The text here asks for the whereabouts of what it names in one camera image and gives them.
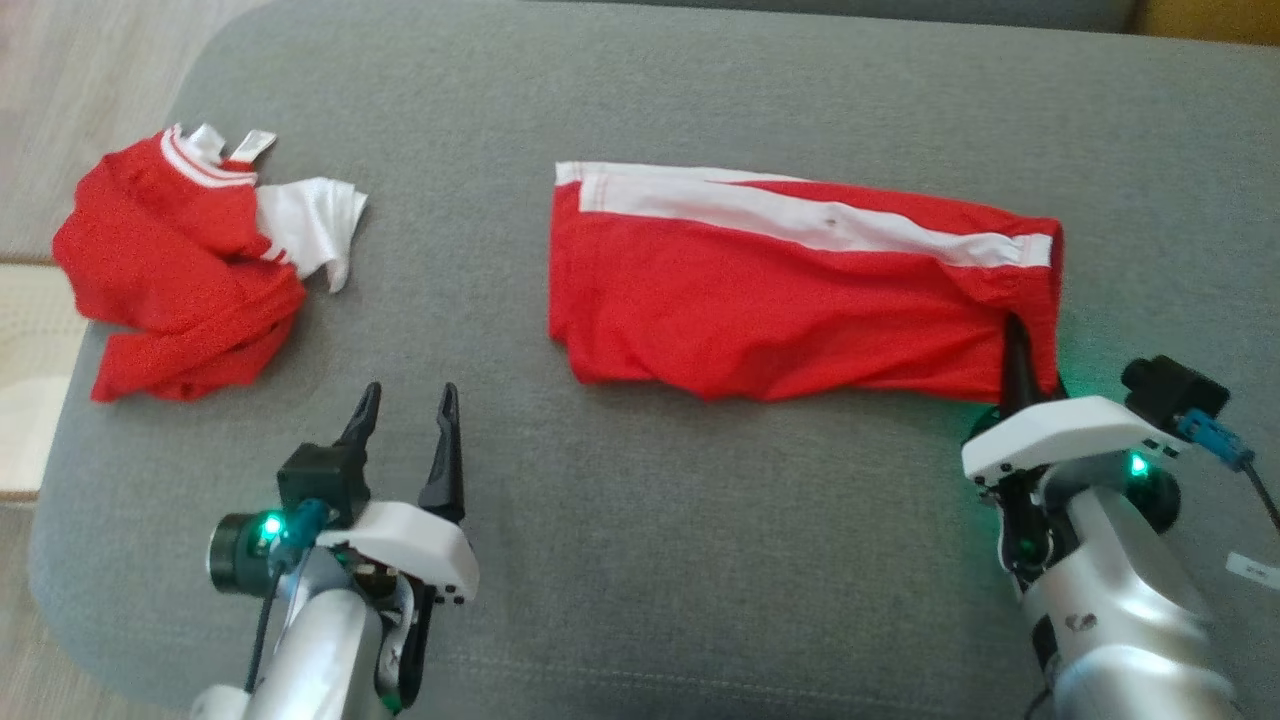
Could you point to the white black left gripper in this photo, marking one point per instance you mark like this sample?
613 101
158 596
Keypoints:
410 545

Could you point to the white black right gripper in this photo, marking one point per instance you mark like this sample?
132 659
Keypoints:
1060 430

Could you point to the red shorts with white stripe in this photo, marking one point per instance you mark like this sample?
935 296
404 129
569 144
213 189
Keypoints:
750 310

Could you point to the red Bulls basketball jersey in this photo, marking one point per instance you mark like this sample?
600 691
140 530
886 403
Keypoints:
170 260

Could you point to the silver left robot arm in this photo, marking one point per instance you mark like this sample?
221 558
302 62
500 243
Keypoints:
320 650

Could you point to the grey sofa seat cushion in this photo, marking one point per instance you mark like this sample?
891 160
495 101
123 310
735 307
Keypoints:
640 560

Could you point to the grey sofa back cushion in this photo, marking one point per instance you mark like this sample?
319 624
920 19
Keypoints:
850 8

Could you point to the yellow sofa cushion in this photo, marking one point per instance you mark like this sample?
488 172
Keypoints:
1210 18

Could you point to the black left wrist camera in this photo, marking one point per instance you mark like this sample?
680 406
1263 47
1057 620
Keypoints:
320 478

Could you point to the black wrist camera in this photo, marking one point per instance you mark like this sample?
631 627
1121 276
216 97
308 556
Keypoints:
1175 390
320 478

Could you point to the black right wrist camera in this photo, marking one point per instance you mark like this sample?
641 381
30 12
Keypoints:
1175 390

